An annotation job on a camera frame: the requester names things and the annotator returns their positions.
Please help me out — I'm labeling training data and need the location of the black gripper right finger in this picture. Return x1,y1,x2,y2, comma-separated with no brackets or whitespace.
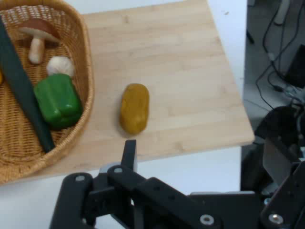
259,161,305,229

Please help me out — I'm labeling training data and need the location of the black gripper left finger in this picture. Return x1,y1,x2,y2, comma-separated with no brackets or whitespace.
49,139,222,229

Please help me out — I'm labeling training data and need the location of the brown toy potato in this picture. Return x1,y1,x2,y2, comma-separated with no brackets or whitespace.
119,83,150,135

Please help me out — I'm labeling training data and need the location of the grey metal plate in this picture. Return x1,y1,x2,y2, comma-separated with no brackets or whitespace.
263,137,301,189

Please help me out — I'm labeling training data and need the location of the black chair base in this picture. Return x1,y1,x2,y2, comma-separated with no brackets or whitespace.
254,106,305,150

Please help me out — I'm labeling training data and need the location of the green toy bell pepper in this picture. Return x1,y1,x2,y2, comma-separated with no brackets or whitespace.
33,73,83,130

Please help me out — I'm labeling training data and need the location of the light wooden cutting board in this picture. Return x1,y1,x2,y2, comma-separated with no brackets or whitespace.
0,0,255,186

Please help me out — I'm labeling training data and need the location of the black computer tower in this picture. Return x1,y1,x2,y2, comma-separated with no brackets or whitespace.
285,44,305,89

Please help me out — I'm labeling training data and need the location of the oval wicker basket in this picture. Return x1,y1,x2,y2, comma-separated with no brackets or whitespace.
0,0,95,185

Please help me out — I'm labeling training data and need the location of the white toy garlic bulb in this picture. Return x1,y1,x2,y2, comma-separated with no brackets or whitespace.
46,56,76,77

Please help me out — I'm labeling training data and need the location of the white metal leg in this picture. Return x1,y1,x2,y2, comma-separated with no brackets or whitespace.
273,0,291,25

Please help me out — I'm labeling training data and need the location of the toy mushroom brown cap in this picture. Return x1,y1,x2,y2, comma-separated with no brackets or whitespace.
18,18,61,64

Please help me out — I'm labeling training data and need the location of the black cable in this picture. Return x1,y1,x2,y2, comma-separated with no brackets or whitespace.
255,61,295,111
263,0,301,81

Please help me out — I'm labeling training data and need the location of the dark green basket handle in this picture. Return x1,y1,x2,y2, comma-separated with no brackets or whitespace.
0,15,56,154

